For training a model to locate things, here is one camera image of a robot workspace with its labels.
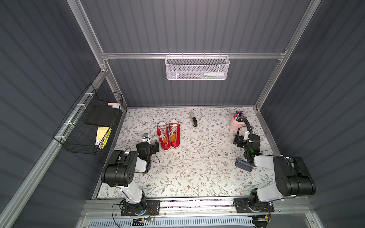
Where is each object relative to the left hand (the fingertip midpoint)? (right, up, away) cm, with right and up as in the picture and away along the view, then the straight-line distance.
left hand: (148, 141), depth 95 cm
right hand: (+65, +4, -2) cm, 66 cm away
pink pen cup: (+61, +11, +6) cm, 62 cm away
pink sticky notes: (-17, +24, -11) cm, 31 cm away
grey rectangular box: (+61, -12, -10) cm, 63 cm away
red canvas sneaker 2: (+18, +5, +1) cm, 19 cm away
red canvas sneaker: (+11, +4, +1) cm, 11 cm away
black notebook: (-21, +18, -16) cm, 32 cm away
